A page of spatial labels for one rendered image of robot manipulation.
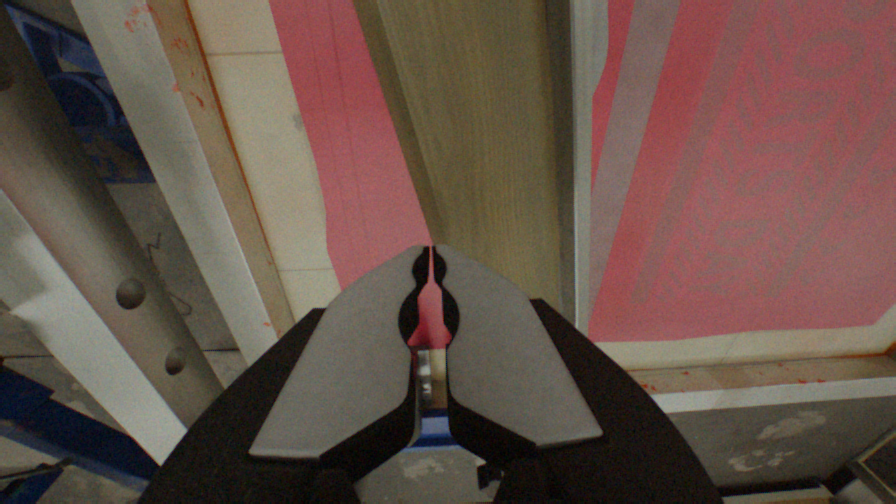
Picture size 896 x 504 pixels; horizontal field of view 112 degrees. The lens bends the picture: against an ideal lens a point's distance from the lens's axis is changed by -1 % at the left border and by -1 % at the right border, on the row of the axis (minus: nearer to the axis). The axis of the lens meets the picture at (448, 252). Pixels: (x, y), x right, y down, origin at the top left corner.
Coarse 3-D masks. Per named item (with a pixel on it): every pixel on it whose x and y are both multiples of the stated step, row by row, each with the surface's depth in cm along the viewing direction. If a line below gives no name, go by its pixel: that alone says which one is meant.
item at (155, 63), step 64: (128, 0) 15; (128, 64) 17; (192, 64) 18; (192, 128) 18; (192, 192) 20; (256, 256) 25; (256, 320) 26; (640, 384) 36; (704, 384) 35; (768, 384) 35; (832, 384) 35
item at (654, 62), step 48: (288, 0) 18; (336, 0) 18; (624, 0) 19; (672, 0) 19; (720, 0) 19; (288, 48) 19; (336, 48) 20; (624, 48) 20; (672, 48) 20; (336, 96) 21; (624, 96) 22; (672, 96) 22; (336, 144) 23; (384, 144) 23; (624, 144) 24; (672, 144) 24
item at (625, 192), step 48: (336, 192) 24; (384, 192) 25; (624, 192) 26; (336, 240) 27; (384, 240) 27; (624, 240) 28; (864, 240) 29; (432, 288) 30; (624, 288) 31; (816, 288) 32; (864, 288) 33; (432, 336) 33; (624, 336) 34; (672, 336) 35
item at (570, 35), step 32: (576, 0) 11; (576, 32) 11; (576, 64) 12; (576, 96) 12; (576, 128) 13; (576, 160) 14; (576, 192) 15; (576, 224) 16; (576, 256) 17; (576, 288) 18; (576, 320) 20
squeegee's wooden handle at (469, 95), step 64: (384, 0) 10; (448, 0) 10; (512, 0) 11; (384, 64) 11; (448, 64) 11; (512, 64) 12; (448, 128) 12; (512, 128) 13; (448, 192) 13; (512, 192) 15; (512, 256) 17
